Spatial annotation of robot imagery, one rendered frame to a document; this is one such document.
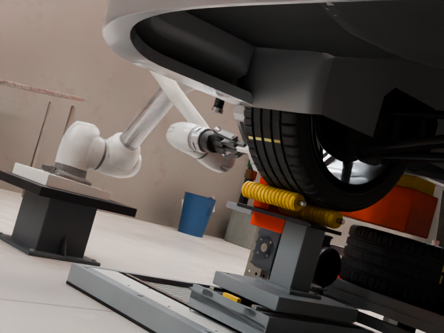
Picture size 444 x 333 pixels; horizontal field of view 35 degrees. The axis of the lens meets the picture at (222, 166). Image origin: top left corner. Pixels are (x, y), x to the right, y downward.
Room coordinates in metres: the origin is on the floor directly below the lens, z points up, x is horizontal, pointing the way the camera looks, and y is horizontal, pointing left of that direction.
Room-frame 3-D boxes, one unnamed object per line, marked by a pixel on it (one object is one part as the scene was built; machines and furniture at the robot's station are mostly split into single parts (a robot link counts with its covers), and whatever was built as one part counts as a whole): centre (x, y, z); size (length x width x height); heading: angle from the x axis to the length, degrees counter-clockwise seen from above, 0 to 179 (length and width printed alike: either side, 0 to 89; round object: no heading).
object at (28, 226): (3.25, 0.67, 0.15); 0.50 x 0.50 x 0.30; 42
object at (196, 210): (7.12, 0.11, 0.22); 0.37 x 0.35 x 0.43; 132
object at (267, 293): (2.34, -0.32, 0.32); 0.40 x 0.30 x 0.28; 131
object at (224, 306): (2.34, -0.32, 0.13); 0.50 x 0.36 x 0.10; 131
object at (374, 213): (2.80, -0.59, 0.69); 0.52 x 0.17 x 0.35; 41
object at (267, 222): (2.44, -0.24, 0.48); 0.16 x 0.12 x 0.17; 41
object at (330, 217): (2.34, -0.32, 0.49); 0.29 x 0.06 x 0.06; 41
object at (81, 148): (3.26, 0.66, 0.51); 0.18 x 0.16 x 0.22; 124
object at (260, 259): (2.72, -0.40, 0.26); 0.42 x 0.18 x 0.35; 41
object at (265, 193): (2.31, -0.19, 0.51); 0.29 x 0.06 x 0.06; 41
